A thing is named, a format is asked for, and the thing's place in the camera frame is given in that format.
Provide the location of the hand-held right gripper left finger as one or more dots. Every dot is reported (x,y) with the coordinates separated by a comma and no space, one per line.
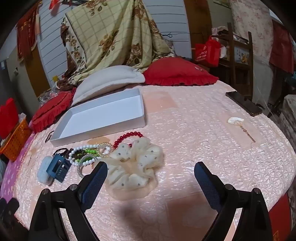
(93,183)

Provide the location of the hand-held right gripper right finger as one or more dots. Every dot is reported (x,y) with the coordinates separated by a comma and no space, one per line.
(207,183)

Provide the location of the cream dotted scrunchie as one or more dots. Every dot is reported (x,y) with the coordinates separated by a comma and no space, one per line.
(129,166)

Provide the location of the blue hair claw clip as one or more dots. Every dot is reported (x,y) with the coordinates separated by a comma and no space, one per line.
(54,166)

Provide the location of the light blue fluffy hair clip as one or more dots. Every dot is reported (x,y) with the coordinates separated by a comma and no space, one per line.
(44,171)

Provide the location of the white cardboard box tray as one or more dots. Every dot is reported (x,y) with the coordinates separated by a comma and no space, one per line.
(104,111)

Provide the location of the purple floral sheet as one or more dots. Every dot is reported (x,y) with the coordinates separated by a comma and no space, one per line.
(11,176)

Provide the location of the pink bedspread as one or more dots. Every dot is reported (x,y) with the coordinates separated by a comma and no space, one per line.
(196,139)

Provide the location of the shell hairpin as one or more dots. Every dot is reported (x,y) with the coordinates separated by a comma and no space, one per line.
(235,120)

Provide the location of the orange plastic basket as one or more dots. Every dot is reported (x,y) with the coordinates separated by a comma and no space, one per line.
(17,139)

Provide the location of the pleated red ruffled pillow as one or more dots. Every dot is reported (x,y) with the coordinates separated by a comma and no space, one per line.
(50,109)

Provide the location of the black phone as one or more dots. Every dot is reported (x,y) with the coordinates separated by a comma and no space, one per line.
(242,102)

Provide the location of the red paper bag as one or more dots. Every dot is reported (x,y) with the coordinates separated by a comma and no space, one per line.
(8,118)

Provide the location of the clear plastic bags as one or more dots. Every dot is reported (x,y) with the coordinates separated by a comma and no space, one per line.
(48,93)

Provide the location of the white pillow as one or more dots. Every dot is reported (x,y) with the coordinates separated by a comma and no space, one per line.
(104,78)

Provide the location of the pale cardboard box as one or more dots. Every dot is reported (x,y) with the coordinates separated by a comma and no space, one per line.
(289,109)

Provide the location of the smooth red ruffled pillow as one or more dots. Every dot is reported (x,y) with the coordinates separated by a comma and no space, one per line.
(178,70)

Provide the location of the wooden shelf rack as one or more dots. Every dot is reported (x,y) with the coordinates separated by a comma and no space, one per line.
(238,67)

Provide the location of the wooden door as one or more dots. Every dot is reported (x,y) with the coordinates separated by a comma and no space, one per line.
(197,20)
(37,71)

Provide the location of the red shopping bag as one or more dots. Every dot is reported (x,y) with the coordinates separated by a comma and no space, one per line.
(207,52)

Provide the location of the floral checked blanket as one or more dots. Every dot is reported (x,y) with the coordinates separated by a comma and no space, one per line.
(115,30)

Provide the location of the dark red hanging cloth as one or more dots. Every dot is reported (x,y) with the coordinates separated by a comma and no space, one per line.
(279,46)

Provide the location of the pink floral curtain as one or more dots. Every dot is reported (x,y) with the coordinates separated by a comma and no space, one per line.
(252,27)

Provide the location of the red fringed hanging cloth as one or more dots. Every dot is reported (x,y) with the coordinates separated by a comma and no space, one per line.
(26,34)

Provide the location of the wall switch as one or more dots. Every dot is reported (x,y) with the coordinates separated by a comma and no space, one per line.
(16,71)

